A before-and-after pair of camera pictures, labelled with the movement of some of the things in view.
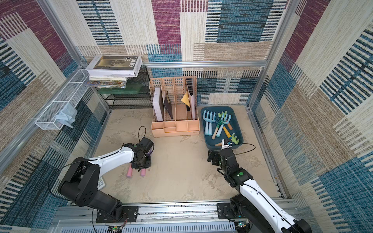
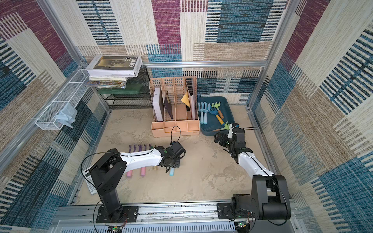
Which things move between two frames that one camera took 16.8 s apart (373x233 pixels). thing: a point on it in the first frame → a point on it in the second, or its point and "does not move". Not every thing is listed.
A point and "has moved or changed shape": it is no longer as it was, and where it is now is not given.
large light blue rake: [223, 122] → [172, 171]
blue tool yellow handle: [227, 132] → [215, 112]
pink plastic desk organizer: [174, 106] does not move
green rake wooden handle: [217, 126] → [152, 158]
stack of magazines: [107, 81] does not move
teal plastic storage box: [219, 123] has moved or changed shape
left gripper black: [147, 165] → [177, 165]
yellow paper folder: [185, 99] does not move
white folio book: [123, 66] does not move
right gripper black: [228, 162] → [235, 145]
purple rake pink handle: [143, 172] does not move
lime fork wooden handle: [221, 117] → [216, 105]
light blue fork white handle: [209, 120] → [203, 109]
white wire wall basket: [72, 94] does not move
